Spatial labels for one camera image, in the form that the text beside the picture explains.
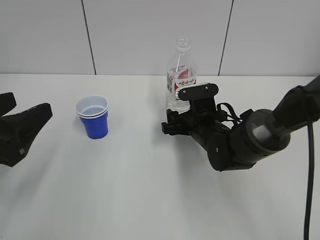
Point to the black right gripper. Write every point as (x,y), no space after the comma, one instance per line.
(200,126)

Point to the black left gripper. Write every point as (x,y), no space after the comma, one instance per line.
(16,140)

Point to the clear Wahaha water bottle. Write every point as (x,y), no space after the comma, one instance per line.
(181,71)

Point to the blue paper cup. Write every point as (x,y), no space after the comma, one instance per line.
(93,113)

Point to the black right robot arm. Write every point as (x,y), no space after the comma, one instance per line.
(237,142)

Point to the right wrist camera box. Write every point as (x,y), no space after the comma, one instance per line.
(197,98)

